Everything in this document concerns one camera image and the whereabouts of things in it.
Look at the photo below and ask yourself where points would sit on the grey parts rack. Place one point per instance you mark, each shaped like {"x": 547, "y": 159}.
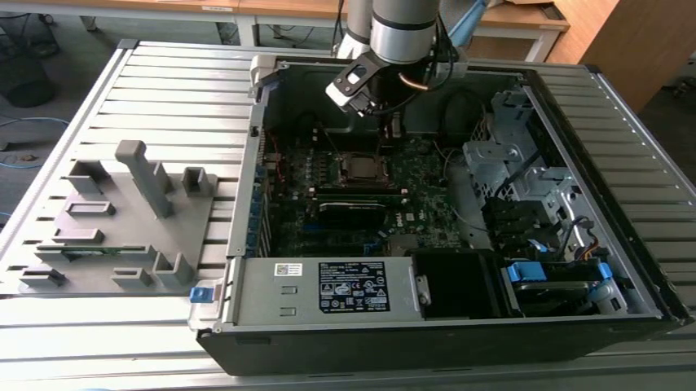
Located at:
{"x": 137, "y": 240}

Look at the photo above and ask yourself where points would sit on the black open PC case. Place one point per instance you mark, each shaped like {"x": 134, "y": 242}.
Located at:
{"x": 435, "y": 354}

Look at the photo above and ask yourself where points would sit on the blue disk carrier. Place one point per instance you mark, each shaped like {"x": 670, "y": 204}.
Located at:
{"x": 524, "y": 272}

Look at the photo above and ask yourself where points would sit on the black bin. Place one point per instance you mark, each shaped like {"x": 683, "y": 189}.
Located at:
{"x": 30, "y": 89}

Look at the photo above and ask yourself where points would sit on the silver drive cage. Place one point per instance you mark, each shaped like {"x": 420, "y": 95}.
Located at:
{"x": 490, "y": 156}

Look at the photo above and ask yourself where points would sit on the green motherboard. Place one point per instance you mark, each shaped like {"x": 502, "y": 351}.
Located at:
{"x": 429, "y": 203}

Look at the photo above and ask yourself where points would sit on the blue case latch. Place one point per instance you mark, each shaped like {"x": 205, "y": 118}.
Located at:
{"x": 201, "y": 295}

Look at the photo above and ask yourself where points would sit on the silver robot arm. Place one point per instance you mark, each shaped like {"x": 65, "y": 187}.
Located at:
{"x": 405, "y": 32}

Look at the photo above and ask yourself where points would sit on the wooden desk white frame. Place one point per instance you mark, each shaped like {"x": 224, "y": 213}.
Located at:
{"x": 536, "y": 24}
{"x": 137, "y": 4}

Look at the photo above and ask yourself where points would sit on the small grey wrist camera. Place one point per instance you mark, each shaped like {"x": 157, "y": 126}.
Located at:
{"x": 452, "y": 70}

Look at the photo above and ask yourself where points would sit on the grey plastic case latch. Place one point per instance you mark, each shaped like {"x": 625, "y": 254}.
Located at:
{"x": 263, "y": 65}

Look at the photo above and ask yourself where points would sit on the black RAM slot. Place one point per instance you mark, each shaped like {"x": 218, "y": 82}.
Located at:
{"x": 353, "y": 189}

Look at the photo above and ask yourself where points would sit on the black fan shroud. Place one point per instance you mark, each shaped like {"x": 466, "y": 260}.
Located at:
{"x": 463, "y": 285}

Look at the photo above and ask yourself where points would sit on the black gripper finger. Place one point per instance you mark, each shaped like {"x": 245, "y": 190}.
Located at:
{"x": 393, "y": 144}

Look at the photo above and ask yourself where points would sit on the wooden cabinet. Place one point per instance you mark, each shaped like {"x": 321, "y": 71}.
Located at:
{"x": 642, "y": 40}

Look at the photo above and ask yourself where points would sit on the grey chipset heatsink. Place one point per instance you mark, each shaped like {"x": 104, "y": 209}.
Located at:
{"x": 404, "y": 243}

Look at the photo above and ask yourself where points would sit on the black graphics card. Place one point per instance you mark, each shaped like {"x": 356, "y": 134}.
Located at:
{"x": 351, "y": 216}

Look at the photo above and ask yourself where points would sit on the green RAM stick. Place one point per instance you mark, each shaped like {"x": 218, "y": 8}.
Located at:
{"x": 93, "y": 252}

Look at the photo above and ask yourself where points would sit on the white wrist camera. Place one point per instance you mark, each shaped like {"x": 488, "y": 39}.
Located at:
{"x": 351, "y": 83}

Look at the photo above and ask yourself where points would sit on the grey power supply unit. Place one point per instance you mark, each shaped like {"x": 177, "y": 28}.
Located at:
{"x": 261, "y": 297}

